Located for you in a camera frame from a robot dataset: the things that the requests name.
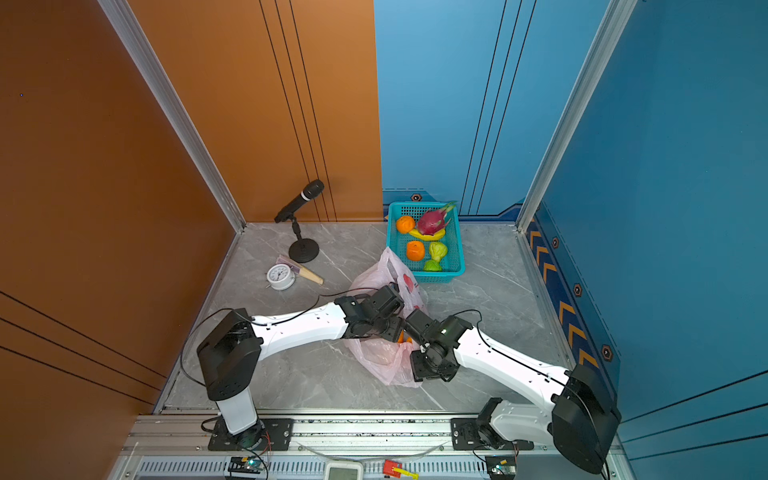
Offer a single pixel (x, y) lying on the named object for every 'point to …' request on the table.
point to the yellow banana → (427, 237)
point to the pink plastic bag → (387, 360)
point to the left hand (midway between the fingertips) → (397, 324)
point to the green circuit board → (252, 465)
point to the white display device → (344, 470)
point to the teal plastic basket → (453, 264)
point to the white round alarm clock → (280, 277)
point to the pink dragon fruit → (432, 220)
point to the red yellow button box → (395, 469)
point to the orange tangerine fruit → (415, 250)
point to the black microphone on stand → (303, 250)
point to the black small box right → (501, 467)
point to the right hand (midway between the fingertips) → (419, 376)
